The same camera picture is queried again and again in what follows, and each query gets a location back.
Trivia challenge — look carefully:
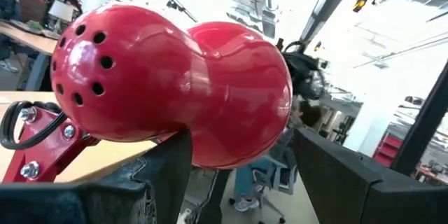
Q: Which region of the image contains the person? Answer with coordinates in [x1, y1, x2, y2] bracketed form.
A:
[229, 99, 325, 214]

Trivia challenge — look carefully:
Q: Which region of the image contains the dark overhead beam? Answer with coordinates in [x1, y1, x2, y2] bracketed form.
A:
[300, 0, 364, 43]

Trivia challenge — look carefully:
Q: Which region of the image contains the red tool cabinet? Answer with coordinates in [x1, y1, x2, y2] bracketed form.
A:
[372, 132, 404, 168]

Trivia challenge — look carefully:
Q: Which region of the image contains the red desk lamp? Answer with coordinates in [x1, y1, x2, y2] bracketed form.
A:
[1, 3, 294, 185]

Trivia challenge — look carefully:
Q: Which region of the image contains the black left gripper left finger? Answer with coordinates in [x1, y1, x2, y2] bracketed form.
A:
[0, 129, 193, 224]

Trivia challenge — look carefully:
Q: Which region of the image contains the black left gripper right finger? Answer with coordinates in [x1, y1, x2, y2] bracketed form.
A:
[293, 128, 448, 224]

